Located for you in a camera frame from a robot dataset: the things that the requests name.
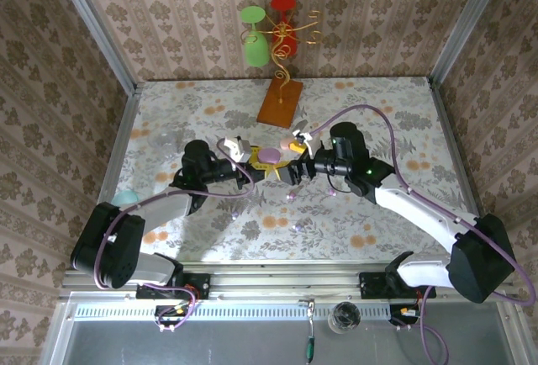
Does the purple earbud charging case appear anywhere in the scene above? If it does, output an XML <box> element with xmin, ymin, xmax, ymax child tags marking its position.
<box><xmin>256</xmin><ymin>147</ymin><xmax>282</xmax><ymax>166</ymax></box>

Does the floral patterned table cover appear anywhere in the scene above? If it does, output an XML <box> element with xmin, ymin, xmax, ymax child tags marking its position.
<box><xmin>83</xmin><ymin>77</ymin><xmax>487</xmax><ymax>263</ymax></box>

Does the light teal plastic wine glass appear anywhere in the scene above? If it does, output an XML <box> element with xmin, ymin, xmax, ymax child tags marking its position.
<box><xmin>110</xmin><ymin>190</ymin><xmax>140</xmax><ymax>207</ymax></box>

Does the green plastic wine glass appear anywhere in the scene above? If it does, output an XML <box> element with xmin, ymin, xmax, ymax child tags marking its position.
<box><xmin>239</xmin><ymin>5</ymin><xmax>271</xmax><ymax>68</ymax></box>

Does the red plastic wine glass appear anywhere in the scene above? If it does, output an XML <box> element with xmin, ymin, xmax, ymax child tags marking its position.
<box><xmin>270</xmin><ymin>0</ymin><xmax>298</xmax><ymax>61</ymax></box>

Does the small black connector box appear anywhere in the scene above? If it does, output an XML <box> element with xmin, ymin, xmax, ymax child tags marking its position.
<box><xmin>154</xmin><ymin>304</ymin><xmax>193</xmax><ymax>328</ymax></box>
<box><xmin>388</xmin><ymin>304</ymin><xmax>421</xmax><ymax>327</ymax></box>

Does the clear glass jar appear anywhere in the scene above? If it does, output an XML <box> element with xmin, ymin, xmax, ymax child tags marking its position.
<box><xmin>327</xmin><ymin>301</ymin><xmax>361</xmax><ymax>335</ymax></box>

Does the grey metal tray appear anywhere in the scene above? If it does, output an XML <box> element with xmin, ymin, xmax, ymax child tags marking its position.
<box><xmin>40</xmin><ymin>291</ymin><xmax>530</xmax><ymax>365</ymax></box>

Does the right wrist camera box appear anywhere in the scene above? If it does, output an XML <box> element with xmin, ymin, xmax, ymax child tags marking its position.
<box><xmin>291</xmin><ymin>128</ymin><xmax>315</xmax><ymax>152</ymax></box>

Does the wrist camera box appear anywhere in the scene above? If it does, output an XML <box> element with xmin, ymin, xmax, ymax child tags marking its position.
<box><xmin>291</xmin><ymin>128</ymin><xmax>315</xmax><ymax>152</ymax></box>
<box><xmin>222</xmin><ymin>135</ymin><xmax>254</xmax><ymax>165</ymax></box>

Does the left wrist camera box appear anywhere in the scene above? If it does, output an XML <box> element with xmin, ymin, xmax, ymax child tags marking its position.
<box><xmin>222</xmin><ymin>135</ymin><xmax>254</xmax><ymax>165</ymax></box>

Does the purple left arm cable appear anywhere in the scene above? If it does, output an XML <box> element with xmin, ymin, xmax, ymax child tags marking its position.
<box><xmin>92</xmin><ymin>137</ymin><xmax>256</xmax><ymax>332</ymax></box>

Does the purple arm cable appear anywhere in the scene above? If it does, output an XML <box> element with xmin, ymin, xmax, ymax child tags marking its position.
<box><xmin>306</xmin><ymin>104</ymin><xmax>538</xmax><ymax>365</ymax></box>
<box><xmin>92</xmin><ymin>137</ymin><xmax>256</xmax><ymax>332</ymax></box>

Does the gold wire wooden-base glass stand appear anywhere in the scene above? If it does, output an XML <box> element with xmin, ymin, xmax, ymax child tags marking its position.
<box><xmin>240</xmin><ymin>8</ymin><xmax>325</xmax><ymax>130</ymax></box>

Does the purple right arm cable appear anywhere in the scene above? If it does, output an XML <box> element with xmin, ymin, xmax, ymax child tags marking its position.
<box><xmin>306</xmin><ymin>104</ymin><xmax>538</xmax><ymax>365</ymax></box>

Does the aluminium table side rail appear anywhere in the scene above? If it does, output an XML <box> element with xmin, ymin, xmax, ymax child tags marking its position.
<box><xmin>98</xmin><ymin>82</ymin><xmax>144</xmax><ymax>204</ymax></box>
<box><xmin>427</xmin><ymin>77</ymin><xmax>508</xmax><ymax>267</ymax></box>

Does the green-handled ratchet tool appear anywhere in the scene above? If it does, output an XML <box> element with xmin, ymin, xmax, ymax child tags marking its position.
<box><xmin>297</xmin><ymin>297</ymin><xmax>317</xmax><ymax>364</ymax></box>

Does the aluminium corner post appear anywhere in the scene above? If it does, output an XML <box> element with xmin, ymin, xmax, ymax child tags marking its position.
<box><xmin>48</xmin><ymin>0</ymin><xmax>140</xmax><ymax>95</ymax></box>
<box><xmin>428</xmin><ymin>0</ymin><xmax>514</xmax><ymax>87</ymax></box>

